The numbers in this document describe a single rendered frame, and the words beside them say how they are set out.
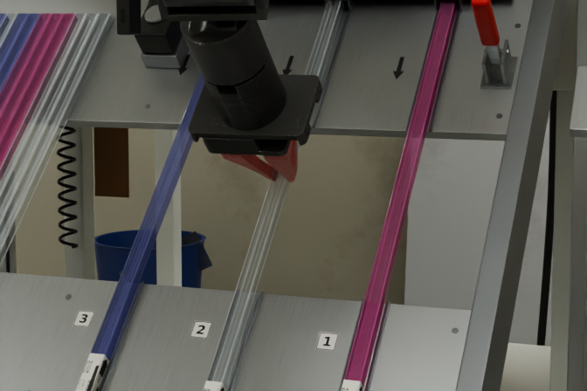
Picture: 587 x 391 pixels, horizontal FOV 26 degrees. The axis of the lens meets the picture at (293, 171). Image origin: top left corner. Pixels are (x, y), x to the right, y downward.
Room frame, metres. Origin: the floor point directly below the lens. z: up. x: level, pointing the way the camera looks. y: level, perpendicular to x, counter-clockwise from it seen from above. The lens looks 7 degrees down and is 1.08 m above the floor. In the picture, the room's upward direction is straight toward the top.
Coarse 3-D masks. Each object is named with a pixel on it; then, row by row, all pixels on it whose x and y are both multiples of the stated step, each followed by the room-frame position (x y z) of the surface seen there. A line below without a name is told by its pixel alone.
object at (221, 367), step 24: (336, 0) 1.25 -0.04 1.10; (336, 24) 1.23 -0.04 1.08; (312, 72) 1.19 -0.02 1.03; (264, 216) 1.08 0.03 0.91; (264, 240) 1.06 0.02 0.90; (264, 264) 1.05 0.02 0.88; (240, 288) 1.03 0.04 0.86; (240, 312) 1.01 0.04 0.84; (240, 336) 1.00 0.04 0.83; (216, 360) 0.98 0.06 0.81
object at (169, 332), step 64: (0, 320) 1.09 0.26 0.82; (64, 320) 1.07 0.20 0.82; (128, 320) 1.05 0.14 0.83; (192, 320) 1.03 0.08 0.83; (256, 320) 1.02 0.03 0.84; (320, 320) 1.00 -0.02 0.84; (384, 320) 0.98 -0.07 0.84; (448, 320) 0.97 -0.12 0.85; (0, 384) 1.04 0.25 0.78; (64, 384) 1.02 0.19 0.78; (128, 384) 1.00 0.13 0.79; (192, 384) 0.99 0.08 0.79; (256, 384) 0.97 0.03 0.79; (320, 384) 0.96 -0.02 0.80; (384, 384) 0.95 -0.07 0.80; (448, 384) 0.93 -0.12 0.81
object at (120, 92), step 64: (0, 0) 1.41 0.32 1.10; (64, 0) 1.38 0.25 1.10; (320, 0) 1.28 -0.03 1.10; (384, 0) 1.25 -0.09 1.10; (512, 0) 1.21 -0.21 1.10; (128, 64) 1.28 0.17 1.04; (192, 64) 1.26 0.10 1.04; (384, 64) 1.19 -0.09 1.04; (448, 64) 1.17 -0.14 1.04; (320, 128) 1.15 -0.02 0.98; (384, 128) 1.13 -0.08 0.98; (448, 128) 1.11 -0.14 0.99
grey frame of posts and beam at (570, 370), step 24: (576, 48) 1.31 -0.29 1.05; (576, 72) 1.31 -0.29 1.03; (576, 144) 1.31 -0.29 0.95; (576, 168) 1.31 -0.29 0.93; (576, 192) 1.31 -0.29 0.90; (576, 216) 1.31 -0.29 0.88; (576, 240) 1.31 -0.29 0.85; (576, 264) 1.31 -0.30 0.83; (576, 288) 1.31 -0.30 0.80; (576, 312) 1.31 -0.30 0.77; (576, 336) 1.31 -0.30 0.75; (576, 360) 1.31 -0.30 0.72; (576, 384) 1.31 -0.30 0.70
